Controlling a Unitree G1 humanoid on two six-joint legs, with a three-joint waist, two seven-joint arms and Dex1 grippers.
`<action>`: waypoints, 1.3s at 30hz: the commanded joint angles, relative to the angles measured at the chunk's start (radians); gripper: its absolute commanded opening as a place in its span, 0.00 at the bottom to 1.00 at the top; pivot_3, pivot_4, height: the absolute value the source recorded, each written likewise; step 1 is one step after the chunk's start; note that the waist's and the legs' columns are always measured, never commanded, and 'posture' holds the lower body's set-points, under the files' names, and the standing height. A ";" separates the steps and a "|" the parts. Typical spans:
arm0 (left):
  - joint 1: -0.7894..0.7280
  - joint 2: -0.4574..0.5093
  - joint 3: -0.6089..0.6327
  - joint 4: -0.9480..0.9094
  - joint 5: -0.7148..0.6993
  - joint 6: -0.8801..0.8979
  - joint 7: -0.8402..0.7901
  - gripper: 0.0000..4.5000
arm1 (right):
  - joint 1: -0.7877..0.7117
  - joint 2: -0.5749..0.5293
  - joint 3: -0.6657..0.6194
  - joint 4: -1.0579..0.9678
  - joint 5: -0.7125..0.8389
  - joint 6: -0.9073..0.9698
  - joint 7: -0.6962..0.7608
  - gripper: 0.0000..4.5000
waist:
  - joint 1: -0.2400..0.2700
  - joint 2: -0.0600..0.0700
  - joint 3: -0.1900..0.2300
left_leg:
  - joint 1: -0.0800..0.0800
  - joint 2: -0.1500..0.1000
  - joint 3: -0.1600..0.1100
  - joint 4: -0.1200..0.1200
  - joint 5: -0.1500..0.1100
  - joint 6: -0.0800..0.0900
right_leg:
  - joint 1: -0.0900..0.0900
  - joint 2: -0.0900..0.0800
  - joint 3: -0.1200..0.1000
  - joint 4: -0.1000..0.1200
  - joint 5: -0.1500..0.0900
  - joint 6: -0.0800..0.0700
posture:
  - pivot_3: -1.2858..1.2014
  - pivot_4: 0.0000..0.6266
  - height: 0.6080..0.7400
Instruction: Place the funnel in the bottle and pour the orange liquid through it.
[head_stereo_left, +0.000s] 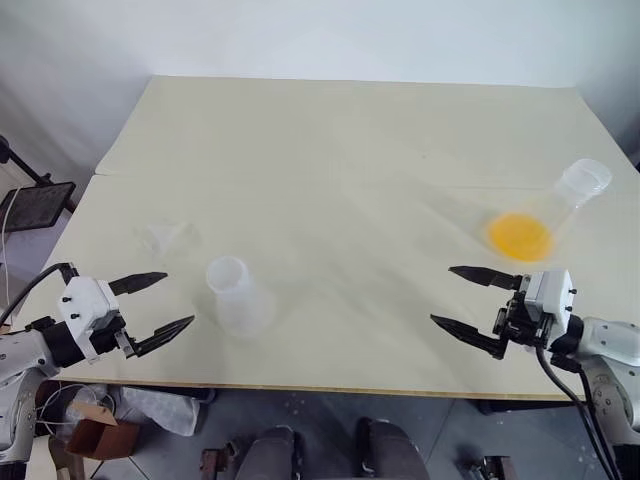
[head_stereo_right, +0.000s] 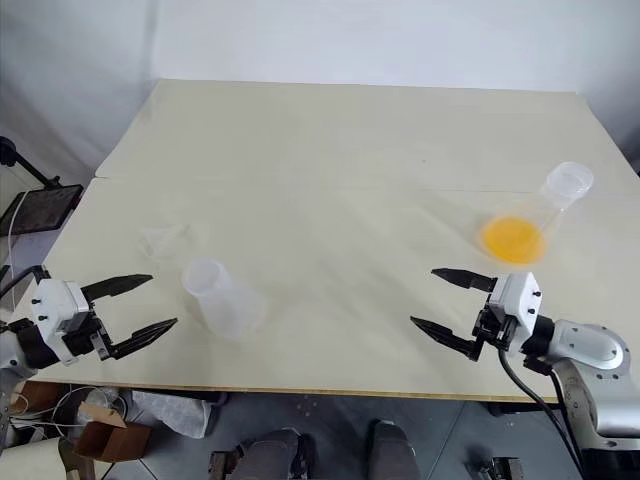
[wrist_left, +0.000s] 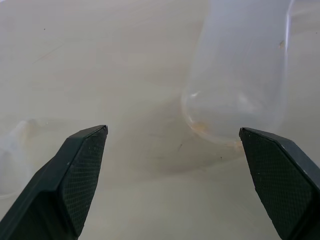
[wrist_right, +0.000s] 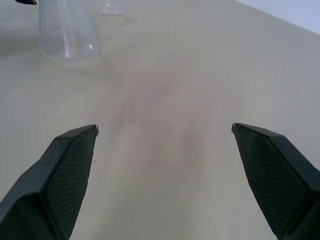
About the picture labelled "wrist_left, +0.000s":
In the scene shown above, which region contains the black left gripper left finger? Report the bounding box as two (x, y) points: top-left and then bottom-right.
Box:
(0, 124), (109, 240)

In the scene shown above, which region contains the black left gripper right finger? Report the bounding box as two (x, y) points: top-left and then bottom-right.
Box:
(239, 126), (320, 240)

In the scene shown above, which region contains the plastic cup with orange liquid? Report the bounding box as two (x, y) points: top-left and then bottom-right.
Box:
(180, 0), (298, 150)

